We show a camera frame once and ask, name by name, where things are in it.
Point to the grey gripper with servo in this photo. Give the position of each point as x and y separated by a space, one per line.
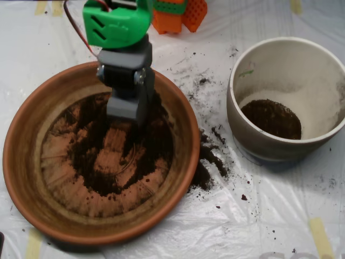
122 60

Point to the dark soil pile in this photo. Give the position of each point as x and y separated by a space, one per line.
159 140

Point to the dark soil heap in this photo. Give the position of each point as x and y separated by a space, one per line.
272 121

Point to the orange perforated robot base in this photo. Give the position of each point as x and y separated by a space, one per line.
167 23

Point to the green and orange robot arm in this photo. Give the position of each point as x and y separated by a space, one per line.
116 27

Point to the spilled dark soil patch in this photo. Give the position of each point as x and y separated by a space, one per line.
202 175

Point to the terracotta plant saucer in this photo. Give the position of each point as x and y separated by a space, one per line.
24 172

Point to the white ceramic pot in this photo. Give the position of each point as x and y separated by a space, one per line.
258 148

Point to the beige masking tape strip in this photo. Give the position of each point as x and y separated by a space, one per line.
40 7
296 6
33 245
320 237
57 8

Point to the clear plastic cover sheet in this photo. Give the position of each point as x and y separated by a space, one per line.
242 229

